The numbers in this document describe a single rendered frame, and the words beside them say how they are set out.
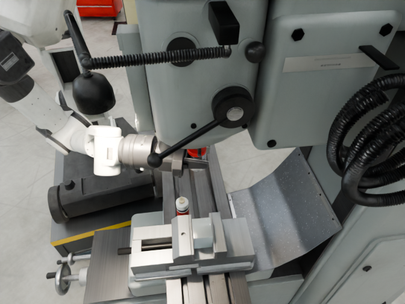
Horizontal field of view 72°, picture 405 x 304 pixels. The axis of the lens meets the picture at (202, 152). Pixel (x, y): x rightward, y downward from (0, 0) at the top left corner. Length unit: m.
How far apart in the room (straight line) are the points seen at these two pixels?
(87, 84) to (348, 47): 0.42
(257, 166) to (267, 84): 1.93
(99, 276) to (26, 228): 1.26
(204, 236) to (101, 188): 0.86
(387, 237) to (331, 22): 0.61
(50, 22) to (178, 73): 0.47
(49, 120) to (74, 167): 0.82
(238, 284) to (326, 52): 0.65
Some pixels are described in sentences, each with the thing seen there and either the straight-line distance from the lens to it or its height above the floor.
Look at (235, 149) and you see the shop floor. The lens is 2.49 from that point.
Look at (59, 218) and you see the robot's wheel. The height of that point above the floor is 0.51.
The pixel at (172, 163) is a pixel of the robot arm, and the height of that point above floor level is 1.25.
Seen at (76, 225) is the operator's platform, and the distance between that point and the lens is 1.68.
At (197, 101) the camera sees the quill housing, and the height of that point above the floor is 1.46.
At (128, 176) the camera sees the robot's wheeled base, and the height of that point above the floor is 0.59.
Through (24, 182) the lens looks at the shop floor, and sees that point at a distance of 2.63.
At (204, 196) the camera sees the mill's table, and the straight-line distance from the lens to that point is 1.01.
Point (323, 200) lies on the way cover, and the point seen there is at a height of 1.06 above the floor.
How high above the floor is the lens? 1.73
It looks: 45 degrees down
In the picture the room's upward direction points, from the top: straight up
